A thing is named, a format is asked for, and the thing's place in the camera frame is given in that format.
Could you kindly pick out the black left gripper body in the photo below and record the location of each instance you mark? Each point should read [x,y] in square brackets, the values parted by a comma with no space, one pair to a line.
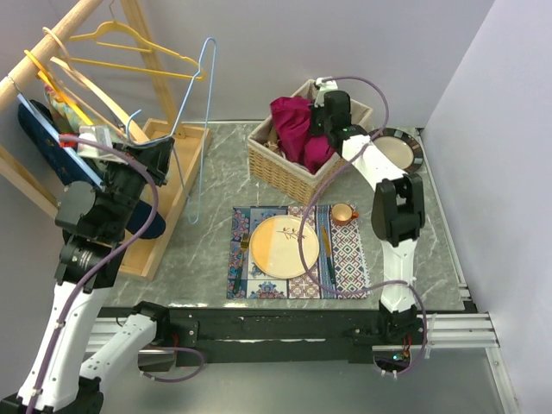
[122,147]

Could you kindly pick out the blue wire hanger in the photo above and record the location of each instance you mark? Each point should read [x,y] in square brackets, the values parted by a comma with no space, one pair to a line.
[207,121]

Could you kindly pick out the pastel floral skirt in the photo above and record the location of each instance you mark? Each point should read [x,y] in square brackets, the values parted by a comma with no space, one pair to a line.
[66,119]

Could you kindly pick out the yellow plastic hanger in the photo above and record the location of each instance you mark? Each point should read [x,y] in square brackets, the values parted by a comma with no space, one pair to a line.
[143,45]

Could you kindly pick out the orange plastic hanger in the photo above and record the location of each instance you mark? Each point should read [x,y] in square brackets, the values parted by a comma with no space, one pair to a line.
[48,79]

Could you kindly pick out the magenta pleated skirt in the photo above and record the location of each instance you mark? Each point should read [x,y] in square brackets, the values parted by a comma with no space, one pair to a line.
[292,121]

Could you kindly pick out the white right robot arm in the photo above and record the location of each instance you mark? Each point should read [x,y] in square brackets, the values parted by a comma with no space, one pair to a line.
[398,212]

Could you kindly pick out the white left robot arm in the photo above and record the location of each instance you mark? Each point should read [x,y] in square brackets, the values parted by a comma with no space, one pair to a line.
[94,219]

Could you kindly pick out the light blue wide hanger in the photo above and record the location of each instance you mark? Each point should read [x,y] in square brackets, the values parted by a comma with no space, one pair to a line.
[52,133]

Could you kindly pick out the cream wooden hanger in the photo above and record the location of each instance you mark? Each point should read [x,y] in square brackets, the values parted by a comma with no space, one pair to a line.
[132,131]

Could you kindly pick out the dark denim skirt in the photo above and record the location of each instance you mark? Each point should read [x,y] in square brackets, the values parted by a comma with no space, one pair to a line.
[139,216]

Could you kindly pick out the wooden clothes rack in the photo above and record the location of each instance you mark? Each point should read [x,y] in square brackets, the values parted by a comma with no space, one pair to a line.
[143,257]

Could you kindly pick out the wicker basket with liner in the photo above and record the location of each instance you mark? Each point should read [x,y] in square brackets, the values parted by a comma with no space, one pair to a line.
[268,163]

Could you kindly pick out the yellow cream dinner plate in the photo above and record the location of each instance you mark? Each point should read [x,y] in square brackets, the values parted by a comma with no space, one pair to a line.
[274,250]

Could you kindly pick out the orange cup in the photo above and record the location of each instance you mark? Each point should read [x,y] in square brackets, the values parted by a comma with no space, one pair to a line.
[343,214]

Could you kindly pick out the striped rim dark plate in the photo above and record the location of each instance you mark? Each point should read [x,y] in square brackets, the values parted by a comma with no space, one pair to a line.
[401,148]

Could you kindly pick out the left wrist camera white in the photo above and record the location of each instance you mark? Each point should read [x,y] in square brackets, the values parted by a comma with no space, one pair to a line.
[94,133]

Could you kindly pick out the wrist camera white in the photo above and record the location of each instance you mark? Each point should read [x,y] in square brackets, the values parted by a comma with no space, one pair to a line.
[94,133]
[323,85]

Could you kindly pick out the gold fork green handle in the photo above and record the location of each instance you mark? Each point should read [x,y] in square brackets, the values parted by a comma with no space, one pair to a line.
[244,248]

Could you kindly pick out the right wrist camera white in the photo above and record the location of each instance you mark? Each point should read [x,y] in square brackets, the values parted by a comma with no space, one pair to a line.
[323,85]

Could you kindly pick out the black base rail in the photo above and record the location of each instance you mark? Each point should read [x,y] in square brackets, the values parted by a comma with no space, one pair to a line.
[242,335]

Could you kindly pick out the gold knife green handle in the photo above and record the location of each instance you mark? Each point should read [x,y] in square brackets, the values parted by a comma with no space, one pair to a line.
[329,262]

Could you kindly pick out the aluminium frame rail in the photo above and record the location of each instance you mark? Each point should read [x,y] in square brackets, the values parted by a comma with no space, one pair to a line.
[460,370]

